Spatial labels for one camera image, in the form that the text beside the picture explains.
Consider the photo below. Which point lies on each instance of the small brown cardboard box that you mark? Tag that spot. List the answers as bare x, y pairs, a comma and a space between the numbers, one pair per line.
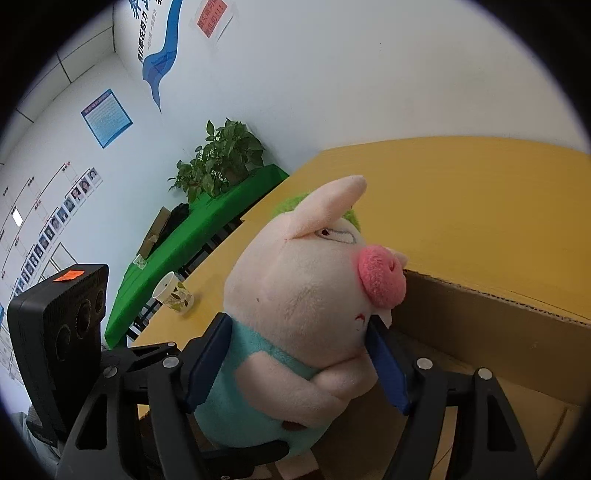
154, 230

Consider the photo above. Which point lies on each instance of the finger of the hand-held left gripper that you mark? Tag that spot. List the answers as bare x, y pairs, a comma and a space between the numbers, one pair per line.
138, 351

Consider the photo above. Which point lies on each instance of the pink pig plush toy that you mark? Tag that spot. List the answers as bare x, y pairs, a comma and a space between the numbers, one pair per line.
295, 286

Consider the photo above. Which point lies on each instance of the black bag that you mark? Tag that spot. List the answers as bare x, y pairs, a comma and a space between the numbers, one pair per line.
178, 217

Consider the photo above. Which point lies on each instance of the large brown cardboard box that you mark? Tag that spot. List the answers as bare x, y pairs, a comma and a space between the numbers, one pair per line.
485, 341

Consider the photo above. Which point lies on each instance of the yellow desktop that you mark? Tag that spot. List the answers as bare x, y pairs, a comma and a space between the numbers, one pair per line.
461, 207

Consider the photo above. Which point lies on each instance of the blue wall decal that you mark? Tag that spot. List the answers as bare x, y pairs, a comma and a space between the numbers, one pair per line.
159, 60

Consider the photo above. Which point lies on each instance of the green potted plant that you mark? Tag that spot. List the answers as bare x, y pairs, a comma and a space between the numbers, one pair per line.
235, 147
191, 177

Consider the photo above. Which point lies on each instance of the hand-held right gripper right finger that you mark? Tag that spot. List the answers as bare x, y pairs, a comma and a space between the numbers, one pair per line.
388, 369

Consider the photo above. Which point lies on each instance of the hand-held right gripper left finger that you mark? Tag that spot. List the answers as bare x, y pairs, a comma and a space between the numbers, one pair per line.
207, 360

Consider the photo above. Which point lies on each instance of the patterned paper cup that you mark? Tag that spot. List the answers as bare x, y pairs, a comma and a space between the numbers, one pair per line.
178, 295

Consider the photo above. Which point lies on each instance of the green cloth covered table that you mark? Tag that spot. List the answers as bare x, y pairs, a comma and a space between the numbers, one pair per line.
184, 230

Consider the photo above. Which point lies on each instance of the blue framed wall poster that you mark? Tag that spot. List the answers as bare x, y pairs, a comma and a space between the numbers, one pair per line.
106, 117

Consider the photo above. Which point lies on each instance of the wall photo chart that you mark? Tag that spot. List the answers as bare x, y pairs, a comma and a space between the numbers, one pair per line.
46, 230

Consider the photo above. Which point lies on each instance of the red wall notice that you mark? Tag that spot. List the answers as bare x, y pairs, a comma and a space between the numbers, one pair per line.
213, 18

